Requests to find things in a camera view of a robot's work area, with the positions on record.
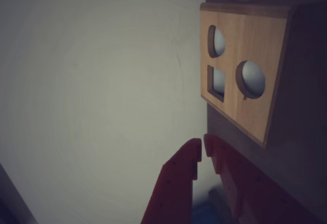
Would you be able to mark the blue clamp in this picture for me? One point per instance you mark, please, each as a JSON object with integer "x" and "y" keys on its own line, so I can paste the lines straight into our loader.
{"x": 207, "y": 212}

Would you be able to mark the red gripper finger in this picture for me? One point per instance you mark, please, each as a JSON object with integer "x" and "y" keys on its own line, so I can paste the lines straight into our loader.
{"x": 247, "y": 185}
{"x": 176, "y": 180}

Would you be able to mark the wooden shape sorter box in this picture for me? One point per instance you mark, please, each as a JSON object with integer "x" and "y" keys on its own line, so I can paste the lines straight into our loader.
{"x": 245, "y": 42}

